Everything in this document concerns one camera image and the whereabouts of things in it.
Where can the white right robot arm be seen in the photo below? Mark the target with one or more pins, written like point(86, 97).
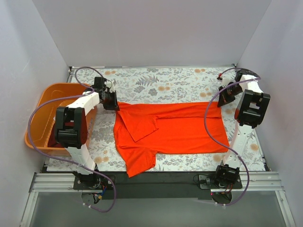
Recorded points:
point(249, 113)

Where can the aluminium frame rail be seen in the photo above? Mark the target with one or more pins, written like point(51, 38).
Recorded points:
point(153, 199)

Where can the orange t-shirt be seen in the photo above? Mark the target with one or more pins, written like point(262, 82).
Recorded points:
point(142, 131)

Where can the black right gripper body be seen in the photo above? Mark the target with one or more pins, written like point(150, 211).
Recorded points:
point(225, 96)

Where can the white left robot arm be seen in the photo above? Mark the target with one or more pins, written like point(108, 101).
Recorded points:
point(71, 129)

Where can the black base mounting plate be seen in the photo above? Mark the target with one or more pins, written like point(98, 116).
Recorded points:
point(154, 185)

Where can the orange plastic basket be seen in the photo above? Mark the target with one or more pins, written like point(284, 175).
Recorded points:
point(42, 125)

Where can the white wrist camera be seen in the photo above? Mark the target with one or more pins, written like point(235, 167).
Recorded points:
point(110, 86)
point(226, 79)

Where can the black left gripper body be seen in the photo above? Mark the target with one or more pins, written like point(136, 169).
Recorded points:
point(110, 101)

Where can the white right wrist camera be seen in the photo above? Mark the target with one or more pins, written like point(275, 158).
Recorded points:
point(226, 79)

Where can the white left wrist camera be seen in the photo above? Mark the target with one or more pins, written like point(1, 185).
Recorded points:
point(110, 86)

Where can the dark red t-shirt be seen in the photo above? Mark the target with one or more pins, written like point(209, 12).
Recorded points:
point(55, 137)

